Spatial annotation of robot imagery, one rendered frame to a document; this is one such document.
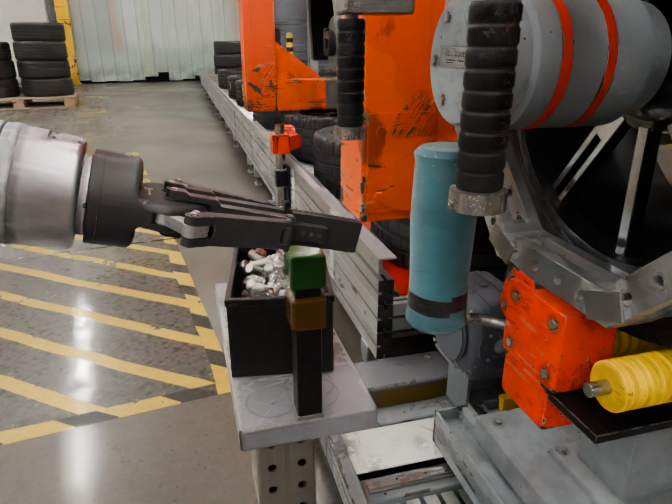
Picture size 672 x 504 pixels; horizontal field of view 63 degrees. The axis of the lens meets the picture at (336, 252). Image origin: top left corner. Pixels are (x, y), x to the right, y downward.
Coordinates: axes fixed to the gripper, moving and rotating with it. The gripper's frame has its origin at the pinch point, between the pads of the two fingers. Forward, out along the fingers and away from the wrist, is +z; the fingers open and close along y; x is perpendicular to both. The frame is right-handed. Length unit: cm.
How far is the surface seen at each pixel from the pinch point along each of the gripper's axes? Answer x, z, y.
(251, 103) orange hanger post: 2, 46, 244
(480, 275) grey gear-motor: 16, 56, 43
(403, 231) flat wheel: 18, 57, 80
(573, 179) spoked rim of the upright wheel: -9.4, 40.9, 13.5
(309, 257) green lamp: 4.4, 1.4, 5.0
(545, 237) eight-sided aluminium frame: -1.2, 36.4, 10.1
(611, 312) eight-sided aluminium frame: 2.0, 31.0, -7.7
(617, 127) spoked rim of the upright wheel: -17.1, 38.3, 7.1
